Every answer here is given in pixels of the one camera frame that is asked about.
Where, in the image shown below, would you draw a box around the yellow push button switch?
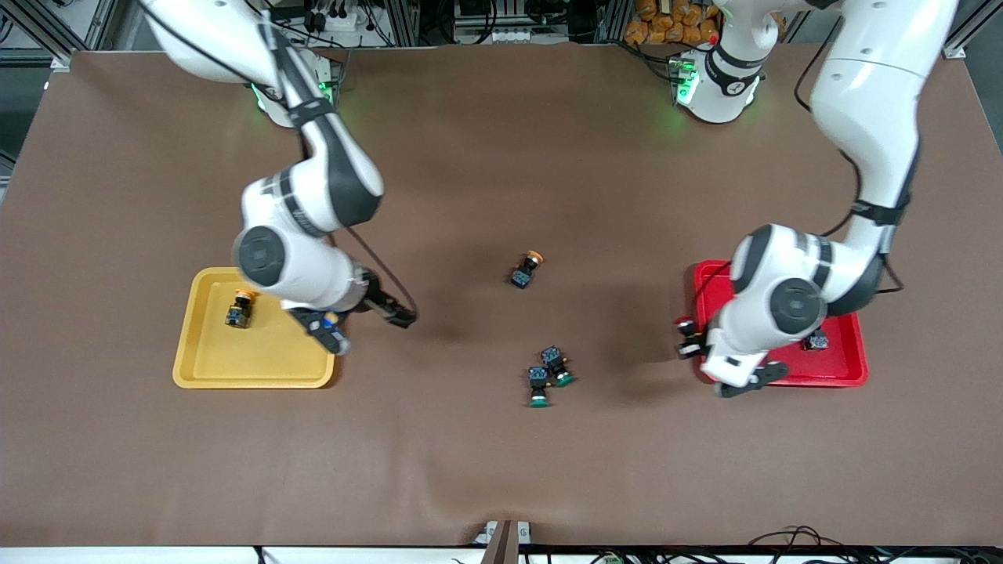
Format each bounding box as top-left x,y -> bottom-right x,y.
510,250 -> 546,290
225,289 -> 256,330

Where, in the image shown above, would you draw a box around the yellow plastic tray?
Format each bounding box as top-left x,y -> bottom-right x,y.
172,266 -> 344,389

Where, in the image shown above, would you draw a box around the brown table mat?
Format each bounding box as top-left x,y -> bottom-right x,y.
0,43 -> 1003,548

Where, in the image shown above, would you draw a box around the red plastic tray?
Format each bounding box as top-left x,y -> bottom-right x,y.
693,260 -> 869,388

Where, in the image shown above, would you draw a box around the metal table clamp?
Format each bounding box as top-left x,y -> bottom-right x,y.
474,519 -> 532,564

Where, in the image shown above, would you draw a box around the white power strip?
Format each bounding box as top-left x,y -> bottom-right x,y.
302,6 -> 369,32
454,23 -> 570,45

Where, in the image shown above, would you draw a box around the orange bagged goods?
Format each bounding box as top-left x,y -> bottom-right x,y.
625,0 -> 719,45

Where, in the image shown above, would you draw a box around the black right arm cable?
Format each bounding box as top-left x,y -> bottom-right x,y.
345,226 -> 418,314

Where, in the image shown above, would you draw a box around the black cable bundle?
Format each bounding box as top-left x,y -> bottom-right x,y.
748,525 -> 1003,564

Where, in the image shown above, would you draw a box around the aluminium frame strut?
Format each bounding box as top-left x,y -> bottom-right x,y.
940,0 -> 1003,60
0,0 -> 130,73

